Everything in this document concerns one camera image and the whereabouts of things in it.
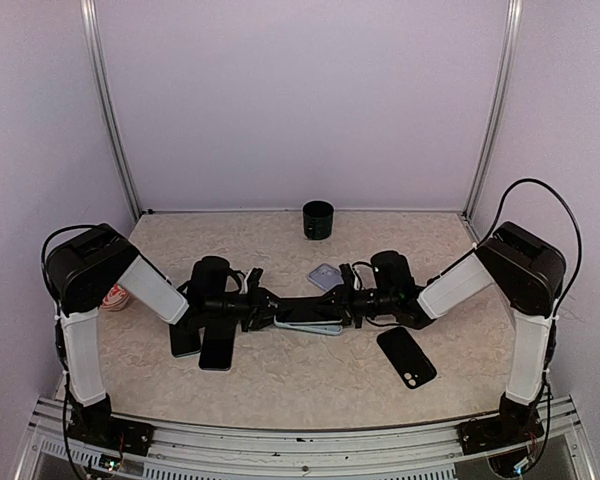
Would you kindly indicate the aluminium frame post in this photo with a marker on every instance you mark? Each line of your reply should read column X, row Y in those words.
column 505, row 66
column 88, row 10

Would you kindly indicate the red white patterned bowl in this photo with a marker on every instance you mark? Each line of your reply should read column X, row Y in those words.
column 116, row 299

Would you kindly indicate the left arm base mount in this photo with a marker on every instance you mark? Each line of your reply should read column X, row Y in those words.
column 113, row 433

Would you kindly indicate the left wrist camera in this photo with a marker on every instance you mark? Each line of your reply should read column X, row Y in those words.
column 252, row 280

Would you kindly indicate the black phone green edge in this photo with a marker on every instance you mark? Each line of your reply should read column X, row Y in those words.
column 182, row 343

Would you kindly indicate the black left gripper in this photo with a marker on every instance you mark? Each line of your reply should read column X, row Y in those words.
column 261, row 308

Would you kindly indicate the lavender phone case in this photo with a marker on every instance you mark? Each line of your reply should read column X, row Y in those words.
column 325, row 277

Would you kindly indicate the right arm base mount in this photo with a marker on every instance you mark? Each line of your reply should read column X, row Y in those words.
column 486, row 434

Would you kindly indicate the right aluminium frame post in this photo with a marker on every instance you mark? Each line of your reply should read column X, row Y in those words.
column 505, row 66

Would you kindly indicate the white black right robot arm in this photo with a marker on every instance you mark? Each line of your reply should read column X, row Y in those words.
column 530, row 273

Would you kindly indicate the left aluminium frame post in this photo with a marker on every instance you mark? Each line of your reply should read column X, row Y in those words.
column 88, row 10

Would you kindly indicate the front aluminium rail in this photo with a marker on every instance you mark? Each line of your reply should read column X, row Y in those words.
column 405, row 444

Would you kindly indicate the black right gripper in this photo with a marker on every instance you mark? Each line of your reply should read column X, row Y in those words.
column 342, row 298

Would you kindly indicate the light blue phone case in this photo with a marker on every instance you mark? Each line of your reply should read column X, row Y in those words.
column 321, row 329

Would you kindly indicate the black phone case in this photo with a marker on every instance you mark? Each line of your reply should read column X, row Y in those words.
column 407, row 358

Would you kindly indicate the black phone white back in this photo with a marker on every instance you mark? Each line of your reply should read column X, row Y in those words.
column 308, row 316

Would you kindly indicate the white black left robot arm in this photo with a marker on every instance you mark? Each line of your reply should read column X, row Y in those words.
column 203, row 314

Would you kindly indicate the dark green cup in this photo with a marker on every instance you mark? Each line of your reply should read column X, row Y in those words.
column 317, row 219

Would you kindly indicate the black phone dark edge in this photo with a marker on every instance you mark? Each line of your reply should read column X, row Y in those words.
column 217, row 347

